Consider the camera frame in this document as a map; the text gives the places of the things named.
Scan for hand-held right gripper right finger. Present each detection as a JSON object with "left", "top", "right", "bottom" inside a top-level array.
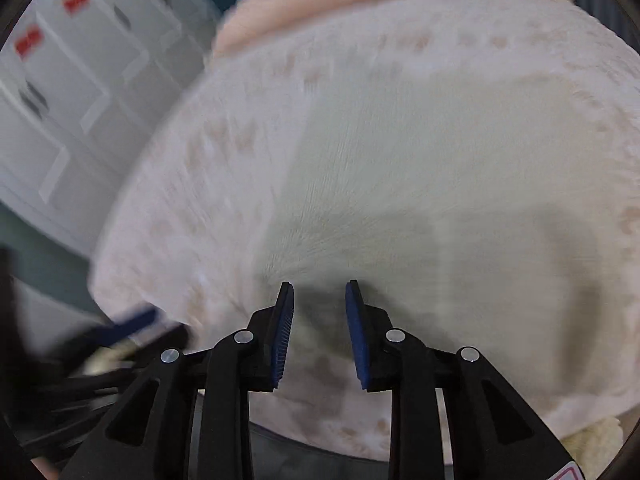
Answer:
[{"left": 345, "top": 280, "right": 581, "bottom": 480}]

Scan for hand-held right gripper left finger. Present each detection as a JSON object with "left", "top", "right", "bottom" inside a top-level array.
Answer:
[{"left": 59, "top": 281, "right": 296, "bottom": 480}]

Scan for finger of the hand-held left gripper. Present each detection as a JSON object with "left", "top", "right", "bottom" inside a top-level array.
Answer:
[{"left": 47, "top": 307, "right": 191, "bottom": 376}]

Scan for beige sweater with black hearts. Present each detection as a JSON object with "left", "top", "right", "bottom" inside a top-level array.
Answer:
[{"left": 255, "top": 67, "right": 608, "bottom": 361}]

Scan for pink floral bed sheet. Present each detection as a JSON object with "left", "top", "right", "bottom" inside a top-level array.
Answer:
[{"left": 90, "top": 0, "right": 640, "bottom": 461}]

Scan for white wardrobe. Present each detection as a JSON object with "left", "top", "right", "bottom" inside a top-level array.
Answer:
[{"left": 0, "top": 0, "right": 236, "bottom": 256}]

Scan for cream fluffy rug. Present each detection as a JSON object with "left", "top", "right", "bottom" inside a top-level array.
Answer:
[{"left": 561, "top": 416, "right": 627, "bottom": 477}]

